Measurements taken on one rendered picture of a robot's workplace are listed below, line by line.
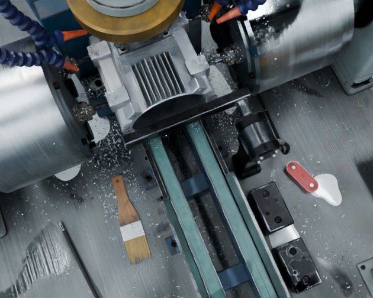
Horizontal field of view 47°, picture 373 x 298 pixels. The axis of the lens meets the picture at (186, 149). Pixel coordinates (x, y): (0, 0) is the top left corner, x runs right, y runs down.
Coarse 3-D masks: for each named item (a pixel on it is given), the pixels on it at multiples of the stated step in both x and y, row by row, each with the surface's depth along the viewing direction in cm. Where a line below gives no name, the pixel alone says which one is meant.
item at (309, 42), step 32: (288, 0) 71; (320, 0) 71; (352, 0) 73; (224, 32) 83; (256, 32) 71; (288, 32) 72; (320, 32) 73; (352, 32) 77; (256, 64) 74; (288, 64) 76; (320, 64) 80
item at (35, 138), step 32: (0, 64) 69; (0, 96) 67; (32, 96) 67; (64, 96) 72; (0, 128) 67; (32, 128) 68; (64, 128) 69; (0, 160) 69; (32, 160) 71; (64, 160) 74
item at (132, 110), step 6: (198, 78) 75; (192, 84) 75; (198, 84) 74; (204, 84) 75; (192, 90) 75; (198, 90) 75; (132, 102) 74; (126, 108) 74; (132, 108) 73; (138, 108) 74; (126, 114) 74; (132, 114) 73; (138, 114) 74
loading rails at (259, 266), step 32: (192, 128) 90; (160, 160) 89; (192, 192) 94; (224, 192) 86; (192, 224) 85; (224, 224) 94; (256, 224) 83; (256, 256) 83; (224, 288) 88; (256, 288) 82; (288, 288) 90
